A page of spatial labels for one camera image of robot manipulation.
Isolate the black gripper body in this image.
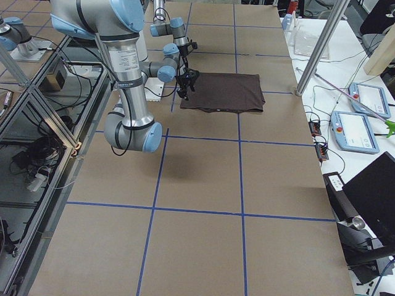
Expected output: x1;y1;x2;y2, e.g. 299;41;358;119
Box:
178;41;198;57
177;68;199;93

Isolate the dark brown t-shirt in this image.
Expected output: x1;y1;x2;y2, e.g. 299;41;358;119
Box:
180;73;265;113

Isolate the third large robot arm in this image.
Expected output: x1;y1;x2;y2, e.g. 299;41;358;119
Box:
51;1;162;152

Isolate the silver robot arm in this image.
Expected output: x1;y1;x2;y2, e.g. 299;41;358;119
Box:
139;43;200;101
150;1;198;61

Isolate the near blue teach pendant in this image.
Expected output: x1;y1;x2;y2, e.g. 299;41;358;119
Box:
330;111;380;154

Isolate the blue teach pendant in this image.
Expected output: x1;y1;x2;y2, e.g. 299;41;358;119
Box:
330;111;380;154
349;83;391;119

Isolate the far blue teach pendant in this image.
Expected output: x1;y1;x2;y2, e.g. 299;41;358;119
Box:
349;83;391;119

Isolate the metal reacher grabber tool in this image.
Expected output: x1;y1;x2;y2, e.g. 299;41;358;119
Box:
314;72;394;138

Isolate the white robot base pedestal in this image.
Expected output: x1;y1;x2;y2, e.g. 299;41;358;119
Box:
144;78;165;102

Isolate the aluminium frame rail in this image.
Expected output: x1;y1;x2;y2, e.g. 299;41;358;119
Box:
1;28;110;295

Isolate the aluminium frame post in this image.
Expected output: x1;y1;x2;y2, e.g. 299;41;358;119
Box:
295;0;350;96

